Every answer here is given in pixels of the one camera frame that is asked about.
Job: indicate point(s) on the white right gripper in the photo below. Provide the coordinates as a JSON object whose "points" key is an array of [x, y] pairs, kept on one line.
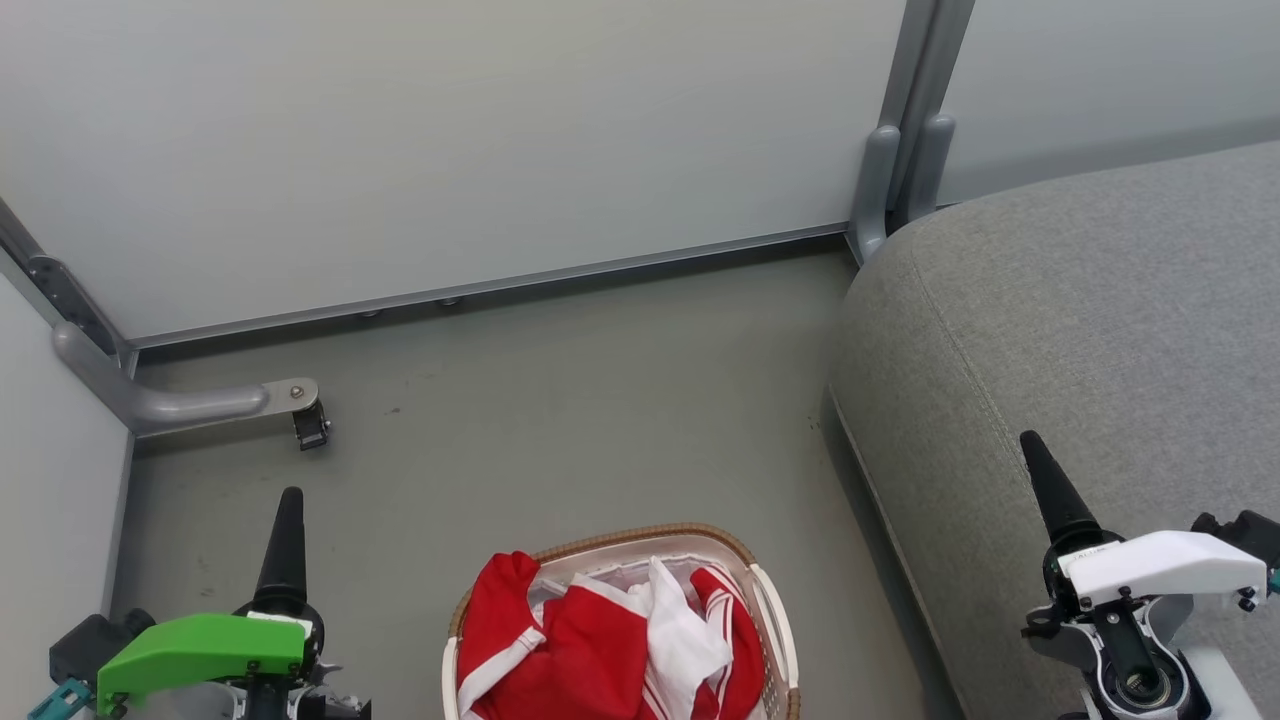
{"points": [[1160, 566]]}

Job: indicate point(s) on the grey partition post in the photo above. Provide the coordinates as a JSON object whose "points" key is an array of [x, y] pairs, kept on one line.
{"points": [[905, 130]]}

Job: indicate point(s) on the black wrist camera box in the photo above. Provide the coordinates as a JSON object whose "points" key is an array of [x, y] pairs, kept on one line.
{"points": [[1245, 535], [90, 645]]}

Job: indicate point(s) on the black metal caster wheel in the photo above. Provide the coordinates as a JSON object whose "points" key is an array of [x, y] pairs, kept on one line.
{"points": [[311, 428]]}

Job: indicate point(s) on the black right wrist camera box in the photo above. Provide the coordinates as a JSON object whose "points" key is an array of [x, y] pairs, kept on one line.
{"points": [[1245, 535]]}

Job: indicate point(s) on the white mesh basket liner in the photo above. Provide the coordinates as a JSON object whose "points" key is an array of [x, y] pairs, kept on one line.
{"points": [[612, 578]]}

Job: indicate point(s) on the grey partition corner bracket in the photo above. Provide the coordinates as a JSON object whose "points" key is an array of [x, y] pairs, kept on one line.
{"points": [[60, 290]]}

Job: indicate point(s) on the red and white garment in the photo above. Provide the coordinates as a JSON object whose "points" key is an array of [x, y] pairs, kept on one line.
{"points": [[590, 660]]}

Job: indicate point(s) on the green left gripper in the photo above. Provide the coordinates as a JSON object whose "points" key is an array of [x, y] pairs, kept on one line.
{"points": [[200, 648]]}

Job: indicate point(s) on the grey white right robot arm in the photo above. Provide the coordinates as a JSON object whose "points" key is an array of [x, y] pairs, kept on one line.
{"points": [[1130, 650]]}

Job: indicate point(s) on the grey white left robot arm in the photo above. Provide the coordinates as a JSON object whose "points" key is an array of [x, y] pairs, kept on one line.
{"points": [[300, 700]]}

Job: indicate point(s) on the white laundry basket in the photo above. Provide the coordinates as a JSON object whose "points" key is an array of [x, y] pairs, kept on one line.
{"points": [[781, 640]]}

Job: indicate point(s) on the grey partition bottom rail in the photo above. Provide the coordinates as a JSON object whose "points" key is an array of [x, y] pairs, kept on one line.
{"points": [[500, 282]]}

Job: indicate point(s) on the grey partition foot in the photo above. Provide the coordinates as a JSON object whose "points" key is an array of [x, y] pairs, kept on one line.
{"points": [[160, 402]]}

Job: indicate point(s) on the grey fabric sofa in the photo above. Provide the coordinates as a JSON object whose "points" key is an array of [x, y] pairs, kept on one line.
{"points": [[1050, 330]]}

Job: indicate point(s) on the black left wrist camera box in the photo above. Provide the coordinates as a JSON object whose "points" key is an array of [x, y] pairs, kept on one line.
{"points": [[90, 645]]}

